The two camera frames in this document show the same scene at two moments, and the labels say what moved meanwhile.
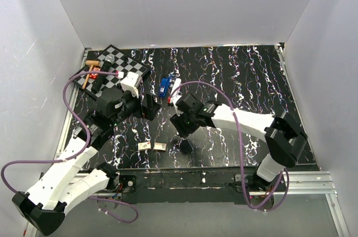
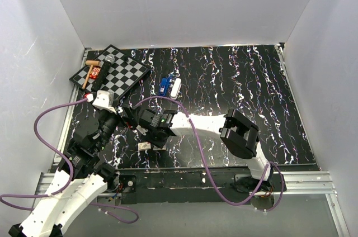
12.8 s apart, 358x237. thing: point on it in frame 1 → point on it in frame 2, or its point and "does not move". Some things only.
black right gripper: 177,121 → 145,135
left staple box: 144,146 does not move
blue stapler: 163,86 does not move
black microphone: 108,61 does not move
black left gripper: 149,111 → 130,117
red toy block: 94,76 does not move
